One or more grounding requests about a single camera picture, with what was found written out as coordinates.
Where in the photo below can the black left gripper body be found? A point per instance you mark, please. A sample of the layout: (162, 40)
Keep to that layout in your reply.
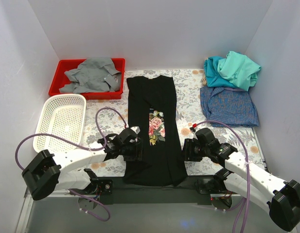
(134, 150)

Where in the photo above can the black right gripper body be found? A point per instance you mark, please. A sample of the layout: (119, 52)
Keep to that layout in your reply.
(188, 150)

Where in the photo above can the black floral print t-shirt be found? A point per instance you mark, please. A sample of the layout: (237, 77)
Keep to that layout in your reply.
(152, 107)

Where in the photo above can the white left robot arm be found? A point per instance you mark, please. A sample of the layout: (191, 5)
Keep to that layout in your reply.
(49, 172)

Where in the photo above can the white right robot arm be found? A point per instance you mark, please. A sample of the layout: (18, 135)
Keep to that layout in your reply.
(281, 199)

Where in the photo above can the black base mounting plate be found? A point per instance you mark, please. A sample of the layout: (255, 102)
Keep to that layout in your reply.
(202, 190)

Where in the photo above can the blue patterned folded shirt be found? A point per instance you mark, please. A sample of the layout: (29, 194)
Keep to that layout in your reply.
(233, 108)

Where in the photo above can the dark teal shirt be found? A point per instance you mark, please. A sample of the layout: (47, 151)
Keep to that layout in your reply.
(213, 78)

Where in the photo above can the white perforated plastic basket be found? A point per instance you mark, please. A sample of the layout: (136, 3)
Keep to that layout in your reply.
(63, 116)

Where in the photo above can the grey shirt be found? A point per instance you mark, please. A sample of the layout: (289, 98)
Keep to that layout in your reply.
(93, 75)

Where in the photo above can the red plastic bin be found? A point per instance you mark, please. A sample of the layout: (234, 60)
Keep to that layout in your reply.
(60, 79)

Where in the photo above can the aluminium rail frame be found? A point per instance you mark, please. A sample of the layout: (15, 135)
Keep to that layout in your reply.
(65, 213)

